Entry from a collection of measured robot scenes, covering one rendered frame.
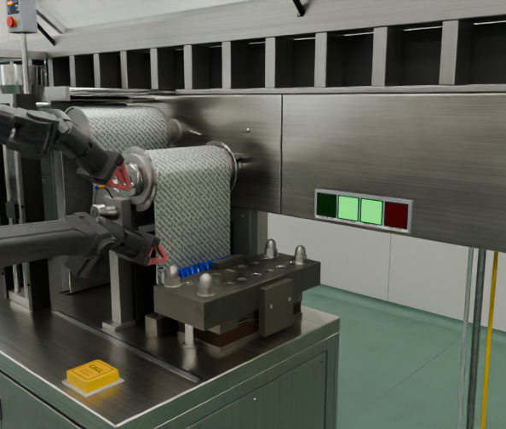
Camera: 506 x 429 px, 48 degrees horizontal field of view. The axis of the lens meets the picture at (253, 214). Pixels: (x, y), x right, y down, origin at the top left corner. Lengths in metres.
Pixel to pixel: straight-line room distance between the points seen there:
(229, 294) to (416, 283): 2.86
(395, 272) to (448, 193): 2.85
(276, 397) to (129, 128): 0.76
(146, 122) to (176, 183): 0.30
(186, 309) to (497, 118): 0.71
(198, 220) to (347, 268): 2.93
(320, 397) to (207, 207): 0.54
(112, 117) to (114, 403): 0.73
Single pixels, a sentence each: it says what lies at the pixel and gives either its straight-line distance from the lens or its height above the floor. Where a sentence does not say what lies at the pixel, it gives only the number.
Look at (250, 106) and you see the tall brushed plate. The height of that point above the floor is 1.41.
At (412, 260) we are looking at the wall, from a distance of 3.95.
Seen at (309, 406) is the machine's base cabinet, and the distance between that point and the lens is 1.45.
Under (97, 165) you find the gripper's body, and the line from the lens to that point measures 1.20.
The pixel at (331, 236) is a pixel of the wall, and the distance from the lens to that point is 4.25.
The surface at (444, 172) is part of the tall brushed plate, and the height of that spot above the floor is 1.28.
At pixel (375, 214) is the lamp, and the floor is 1.18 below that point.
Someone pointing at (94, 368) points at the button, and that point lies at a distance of 1.17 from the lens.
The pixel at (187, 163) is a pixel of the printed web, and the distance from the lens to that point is 1.34.
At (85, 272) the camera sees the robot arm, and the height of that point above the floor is 1.08.
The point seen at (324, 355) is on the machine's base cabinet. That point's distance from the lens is 1.44.
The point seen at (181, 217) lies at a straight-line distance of 1.33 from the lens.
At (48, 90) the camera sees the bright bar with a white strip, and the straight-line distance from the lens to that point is 1.56.
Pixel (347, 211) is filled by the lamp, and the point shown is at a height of 1.18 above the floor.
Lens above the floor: 1.42
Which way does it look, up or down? 11 degrees down
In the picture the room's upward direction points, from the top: straight up
